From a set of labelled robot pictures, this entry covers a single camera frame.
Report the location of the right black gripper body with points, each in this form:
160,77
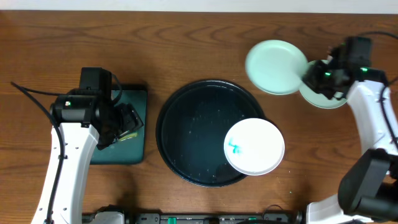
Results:
321,80

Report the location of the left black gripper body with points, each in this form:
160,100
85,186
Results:
125,121

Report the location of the mint green plate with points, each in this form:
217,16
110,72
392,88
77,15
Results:
276,67
319,99

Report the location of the green yellow sponge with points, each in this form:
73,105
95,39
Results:
128,136

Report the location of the white plate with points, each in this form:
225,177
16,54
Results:
254,146

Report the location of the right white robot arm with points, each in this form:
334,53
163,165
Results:
363,196

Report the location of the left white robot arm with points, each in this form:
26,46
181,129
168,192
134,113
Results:
84,119

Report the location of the black rectangular sponge tray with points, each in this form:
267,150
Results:
131,151

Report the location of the round black tray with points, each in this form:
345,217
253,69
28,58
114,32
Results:
192,125

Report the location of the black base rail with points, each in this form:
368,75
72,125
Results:
271,216

